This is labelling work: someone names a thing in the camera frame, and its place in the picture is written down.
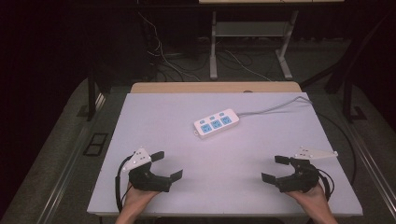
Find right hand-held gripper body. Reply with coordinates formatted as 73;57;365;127
275;147;339;194

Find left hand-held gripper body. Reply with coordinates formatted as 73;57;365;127
121;147;173;193

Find person's left hand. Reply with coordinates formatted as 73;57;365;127
122;182;161;217

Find person's right hand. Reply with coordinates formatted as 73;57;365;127
284;183;330;217

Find white power strip blue sockets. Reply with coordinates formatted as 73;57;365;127
192;107;241;140

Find black metal stand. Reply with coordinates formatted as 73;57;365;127
86;66;98;122
341;76;369;123

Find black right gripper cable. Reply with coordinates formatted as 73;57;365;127
317;167;336;202

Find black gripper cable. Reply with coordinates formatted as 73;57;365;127
114;155;134;215
317;167;336;202

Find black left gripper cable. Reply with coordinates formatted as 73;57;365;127
114;155;134;215

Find grey power strip cable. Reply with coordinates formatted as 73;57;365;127
237;95;314;118

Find black floor cable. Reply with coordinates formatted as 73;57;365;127
317;112;358;187

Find black floor frame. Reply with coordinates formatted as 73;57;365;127
82;132;109;158

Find aluminium floor rail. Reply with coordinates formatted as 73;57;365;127
345;120;396;213
36;92;107;224

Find white floor cable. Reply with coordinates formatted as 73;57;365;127
223;49;273;82
137;11;202;82

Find grey metal desk frame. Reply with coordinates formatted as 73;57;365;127
209;9;300;81

